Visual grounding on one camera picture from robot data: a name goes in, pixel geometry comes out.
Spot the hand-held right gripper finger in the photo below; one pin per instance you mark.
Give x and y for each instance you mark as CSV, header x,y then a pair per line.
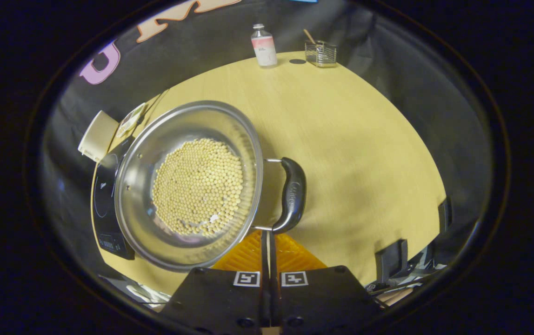
x,y
265,260
273,263

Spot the pile of yellow soybeans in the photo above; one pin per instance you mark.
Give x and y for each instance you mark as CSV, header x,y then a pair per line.
x,y
197,186

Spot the black induction cooktop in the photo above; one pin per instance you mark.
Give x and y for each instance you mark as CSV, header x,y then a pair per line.
x,y
104,204

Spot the white divided dish of beans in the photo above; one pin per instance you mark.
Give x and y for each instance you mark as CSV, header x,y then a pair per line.
x,y
132,120

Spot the black round table grommet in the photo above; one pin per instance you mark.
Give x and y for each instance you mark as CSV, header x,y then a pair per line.
x,y
297,61

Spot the white toaster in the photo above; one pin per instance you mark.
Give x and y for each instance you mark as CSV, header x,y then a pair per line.
x,y
97,137

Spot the clear bottle with pink label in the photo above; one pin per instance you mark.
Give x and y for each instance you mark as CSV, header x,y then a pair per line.
x,y
264,51

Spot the wooden stick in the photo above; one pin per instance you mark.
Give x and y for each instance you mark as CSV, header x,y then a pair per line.
x,y
309,36

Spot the black table edge bracket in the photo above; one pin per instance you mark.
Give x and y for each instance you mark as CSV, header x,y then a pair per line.
x,y
443,214
390,260

